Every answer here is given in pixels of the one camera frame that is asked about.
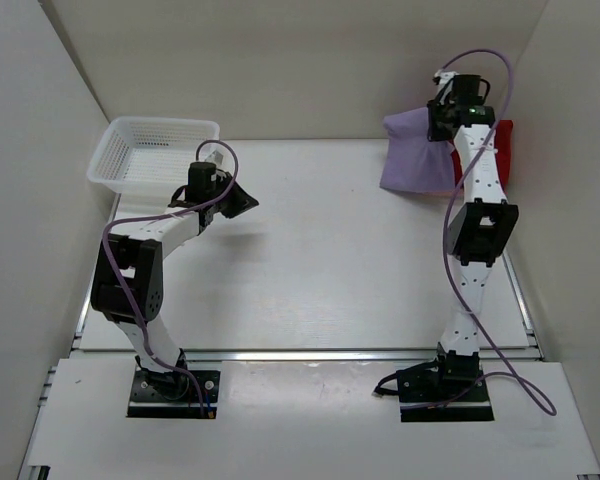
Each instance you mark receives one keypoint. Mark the purple t shirt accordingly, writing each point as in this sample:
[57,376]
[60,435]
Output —
[414,164]

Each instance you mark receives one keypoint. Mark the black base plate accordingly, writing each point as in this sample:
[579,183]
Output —
[140,395]
[445,405]

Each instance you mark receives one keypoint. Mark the pink folded t shirt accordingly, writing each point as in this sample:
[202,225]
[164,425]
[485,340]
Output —
[437,193]

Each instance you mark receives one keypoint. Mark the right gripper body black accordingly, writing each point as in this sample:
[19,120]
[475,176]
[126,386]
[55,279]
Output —
[439,126]

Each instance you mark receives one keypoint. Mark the red folded t shirt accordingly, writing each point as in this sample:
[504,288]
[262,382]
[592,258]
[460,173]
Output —
[503,154]

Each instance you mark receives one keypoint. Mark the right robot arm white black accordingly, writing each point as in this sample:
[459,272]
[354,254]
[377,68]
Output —
[473,239]

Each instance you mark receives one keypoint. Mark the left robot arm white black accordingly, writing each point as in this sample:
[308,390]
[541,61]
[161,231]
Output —
[128,287]

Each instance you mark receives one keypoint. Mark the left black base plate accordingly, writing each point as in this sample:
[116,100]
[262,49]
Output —
[140,395]

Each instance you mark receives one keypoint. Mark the white plastic basket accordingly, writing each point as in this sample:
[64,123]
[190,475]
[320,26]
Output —
[149,156]

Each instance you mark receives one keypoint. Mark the aluminium rail frame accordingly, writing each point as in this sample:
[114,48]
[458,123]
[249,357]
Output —
[300,414]

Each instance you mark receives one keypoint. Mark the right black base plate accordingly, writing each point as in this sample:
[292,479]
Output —
[445,405]

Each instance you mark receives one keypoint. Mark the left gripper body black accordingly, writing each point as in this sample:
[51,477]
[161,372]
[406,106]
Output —
[235,198]

